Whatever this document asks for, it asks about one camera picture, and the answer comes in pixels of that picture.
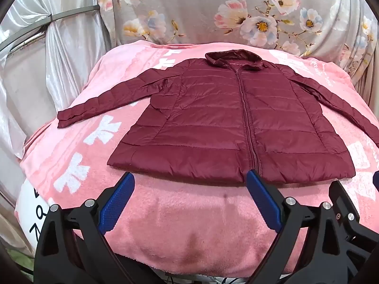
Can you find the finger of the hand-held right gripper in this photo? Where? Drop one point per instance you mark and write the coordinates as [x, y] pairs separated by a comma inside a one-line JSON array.
[[343, 196], [376, 180]]

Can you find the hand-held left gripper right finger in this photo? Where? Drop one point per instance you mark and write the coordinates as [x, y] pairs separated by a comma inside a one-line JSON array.
[[263, 201]]

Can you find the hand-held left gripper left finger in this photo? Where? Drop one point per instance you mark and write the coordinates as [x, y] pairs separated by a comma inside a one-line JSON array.
[[117, 201]]

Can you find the maroon puffer jacket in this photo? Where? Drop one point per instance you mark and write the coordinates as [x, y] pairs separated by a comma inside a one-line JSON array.
[[207, 118]]

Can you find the pink printed blanket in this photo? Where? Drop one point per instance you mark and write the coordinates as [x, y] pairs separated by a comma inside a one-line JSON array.
[[192, 219]]

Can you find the white printed cloth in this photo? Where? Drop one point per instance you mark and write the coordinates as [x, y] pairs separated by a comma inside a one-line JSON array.
[[31, 213]]

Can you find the white satin curtain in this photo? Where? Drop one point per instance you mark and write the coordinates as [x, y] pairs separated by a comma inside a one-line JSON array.
[[68, 65]]

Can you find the grey floral cloth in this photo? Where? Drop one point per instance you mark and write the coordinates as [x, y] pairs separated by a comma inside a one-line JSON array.
[[192, 11]]

